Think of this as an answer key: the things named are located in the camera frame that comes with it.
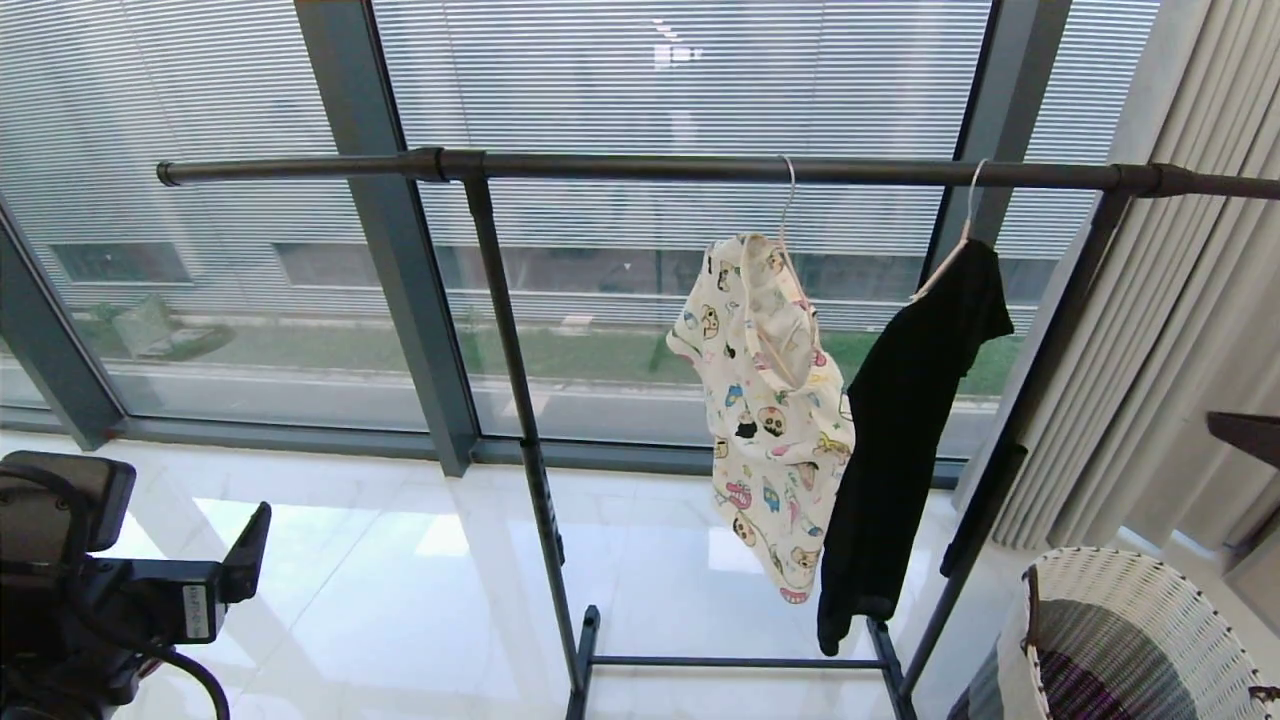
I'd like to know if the black clothes rack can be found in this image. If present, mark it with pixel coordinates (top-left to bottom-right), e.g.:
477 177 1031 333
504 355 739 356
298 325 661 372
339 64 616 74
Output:
155 148 1280 720

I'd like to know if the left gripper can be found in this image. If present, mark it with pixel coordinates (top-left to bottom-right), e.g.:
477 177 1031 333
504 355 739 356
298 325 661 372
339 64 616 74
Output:
60 502 273 649

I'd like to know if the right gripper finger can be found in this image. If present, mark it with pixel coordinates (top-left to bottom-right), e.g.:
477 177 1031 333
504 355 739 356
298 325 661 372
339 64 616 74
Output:
1207 411 1280 471

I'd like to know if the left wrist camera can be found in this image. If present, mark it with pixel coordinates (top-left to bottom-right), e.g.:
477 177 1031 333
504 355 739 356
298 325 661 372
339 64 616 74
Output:
0 450 138 579

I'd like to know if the pink clothes hanger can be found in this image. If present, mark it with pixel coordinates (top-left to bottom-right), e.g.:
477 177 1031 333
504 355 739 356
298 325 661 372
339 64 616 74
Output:
908 158 991 303
740 155 826 391

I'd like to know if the beige curtain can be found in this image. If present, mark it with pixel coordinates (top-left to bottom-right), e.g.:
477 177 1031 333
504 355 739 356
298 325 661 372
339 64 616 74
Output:
990 0 1280 561

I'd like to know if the window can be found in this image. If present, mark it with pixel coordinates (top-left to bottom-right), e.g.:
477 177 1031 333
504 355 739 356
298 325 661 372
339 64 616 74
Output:
0 0 1161 491

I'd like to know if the cream printed garment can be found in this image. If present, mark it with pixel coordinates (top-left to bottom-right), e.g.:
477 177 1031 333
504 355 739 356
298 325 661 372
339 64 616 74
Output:
667 233 858 606

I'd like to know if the black garment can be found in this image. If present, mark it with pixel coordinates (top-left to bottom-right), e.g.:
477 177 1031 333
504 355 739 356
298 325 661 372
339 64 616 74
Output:
815 238 1016 658

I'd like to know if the white laundry basket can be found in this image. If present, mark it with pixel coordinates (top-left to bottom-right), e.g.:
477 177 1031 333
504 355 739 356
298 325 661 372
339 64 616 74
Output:
948 547 1280 720

